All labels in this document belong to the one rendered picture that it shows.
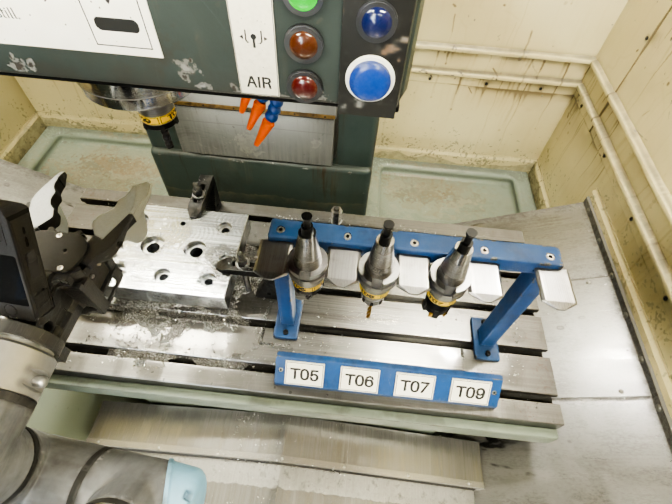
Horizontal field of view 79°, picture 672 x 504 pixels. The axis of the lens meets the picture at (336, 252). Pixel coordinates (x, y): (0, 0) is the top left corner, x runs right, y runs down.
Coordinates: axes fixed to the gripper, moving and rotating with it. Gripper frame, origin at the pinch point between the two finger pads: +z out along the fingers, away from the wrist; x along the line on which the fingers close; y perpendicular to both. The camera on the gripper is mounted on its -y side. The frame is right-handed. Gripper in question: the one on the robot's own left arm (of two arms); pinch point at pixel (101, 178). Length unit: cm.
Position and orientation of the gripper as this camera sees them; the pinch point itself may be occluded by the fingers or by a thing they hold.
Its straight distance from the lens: 56.3
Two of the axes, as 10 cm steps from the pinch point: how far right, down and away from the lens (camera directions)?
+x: 9.9, 1.2, -0.4
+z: 1.2, -8.2, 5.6
